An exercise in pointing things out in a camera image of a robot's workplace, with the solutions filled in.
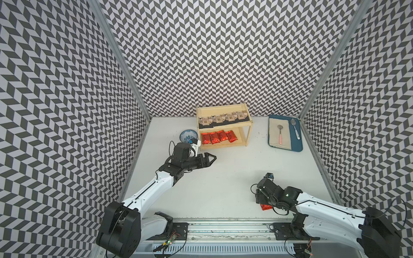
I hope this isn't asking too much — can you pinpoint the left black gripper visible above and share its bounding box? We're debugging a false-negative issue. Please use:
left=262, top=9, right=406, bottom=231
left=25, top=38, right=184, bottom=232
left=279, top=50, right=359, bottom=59
left=182, top=151, right=217, bottom=170

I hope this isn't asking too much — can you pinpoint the red tea bag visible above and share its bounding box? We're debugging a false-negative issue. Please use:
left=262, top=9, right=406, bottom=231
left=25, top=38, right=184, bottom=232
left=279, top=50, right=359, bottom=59
left=260, top=204, right=273, bottom=211
left=225, top=130, right=238, bottom=143
left=209, top=132, right=220, bottom=144
left=217, top=130, right=228, bottom=142
left=201, top=133, right=211, bottom=145

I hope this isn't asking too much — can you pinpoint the black floral tea bag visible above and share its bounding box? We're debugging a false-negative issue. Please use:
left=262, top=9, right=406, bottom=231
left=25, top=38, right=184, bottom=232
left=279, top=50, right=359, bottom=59
left=235, top=110, right=250, bottom=123
left=225, top=112, right=238, bottom=123
left=212, top=114, right=227, bottom=126
left=199, top=117, right=214, bottom=129

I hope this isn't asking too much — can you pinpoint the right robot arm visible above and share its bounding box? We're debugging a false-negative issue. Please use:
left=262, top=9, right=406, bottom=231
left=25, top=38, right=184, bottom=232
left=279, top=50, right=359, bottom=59
left=254, top=177, right=402, bottom=258

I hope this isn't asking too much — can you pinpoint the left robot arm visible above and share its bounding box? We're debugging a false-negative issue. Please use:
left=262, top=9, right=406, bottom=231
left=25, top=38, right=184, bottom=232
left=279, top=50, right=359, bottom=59
left=96, top=143, right=217, bottom=258

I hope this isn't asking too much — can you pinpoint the wooden two-tier shelf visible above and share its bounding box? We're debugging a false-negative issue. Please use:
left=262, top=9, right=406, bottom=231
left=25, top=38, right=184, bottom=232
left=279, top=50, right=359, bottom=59
left=196, top=103, right=253, bottom=151

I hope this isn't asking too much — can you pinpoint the blue white ceramic bowl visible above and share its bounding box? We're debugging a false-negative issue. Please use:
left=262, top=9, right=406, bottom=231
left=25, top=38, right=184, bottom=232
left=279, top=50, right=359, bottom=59
left=180, top=130, right=198, bottom=144

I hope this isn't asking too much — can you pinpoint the beige cloth on tray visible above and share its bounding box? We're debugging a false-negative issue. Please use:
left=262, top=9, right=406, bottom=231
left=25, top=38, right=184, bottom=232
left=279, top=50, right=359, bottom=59
left=269, top=118, right=292, bottom=151

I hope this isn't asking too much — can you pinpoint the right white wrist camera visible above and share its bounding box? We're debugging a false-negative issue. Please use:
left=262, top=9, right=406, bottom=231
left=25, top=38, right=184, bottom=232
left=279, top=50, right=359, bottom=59
left=265, top=173, right=274, bottom=181

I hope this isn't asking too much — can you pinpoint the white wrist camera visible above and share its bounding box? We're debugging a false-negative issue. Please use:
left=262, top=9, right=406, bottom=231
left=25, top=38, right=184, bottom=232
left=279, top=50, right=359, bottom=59
left=265, top=173, right=274, bottom=181
left=189, top=138, right=201, bottom=158

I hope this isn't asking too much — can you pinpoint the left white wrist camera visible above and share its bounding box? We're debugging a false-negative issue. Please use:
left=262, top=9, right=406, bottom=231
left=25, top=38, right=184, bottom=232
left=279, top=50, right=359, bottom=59
left=189, top=138, right=201, bottom=158

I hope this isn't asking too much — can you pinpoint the aluminium front rail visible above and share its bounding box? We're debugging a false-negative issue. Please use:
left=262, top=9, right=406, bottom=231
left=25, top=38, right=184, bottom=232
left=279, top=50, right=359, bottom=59
left=96, top=219, right=372, bottom=246

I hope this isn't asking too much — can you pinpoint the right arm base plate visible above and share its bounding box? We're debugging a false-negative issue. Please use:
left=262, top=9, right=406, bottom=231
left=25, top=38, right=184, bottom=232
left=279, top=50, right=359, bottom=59
left=270, top=223, right=320, bottom=241

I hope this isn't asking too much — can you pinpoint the pink handled spoon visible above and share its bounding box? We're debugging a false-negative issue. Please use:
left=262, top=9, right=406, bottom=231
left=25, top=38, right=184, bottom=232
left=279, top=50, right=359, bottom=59
left=277, top=124, right=284, bottom=145

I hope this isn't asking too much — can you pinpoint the white handled spoon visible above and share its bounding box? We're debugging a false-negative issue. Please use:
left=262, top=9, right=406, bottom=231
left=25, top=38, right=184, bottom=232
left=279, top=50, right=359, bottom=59
left=290, top=118, right=301, bottom=140

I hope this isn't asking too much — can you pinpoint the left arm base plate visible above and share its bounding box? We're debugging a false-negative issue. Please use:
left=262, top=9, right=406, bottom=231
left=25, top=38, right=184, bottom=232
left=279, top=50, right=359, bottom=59
left=150, top=223, right=189, bottom=240

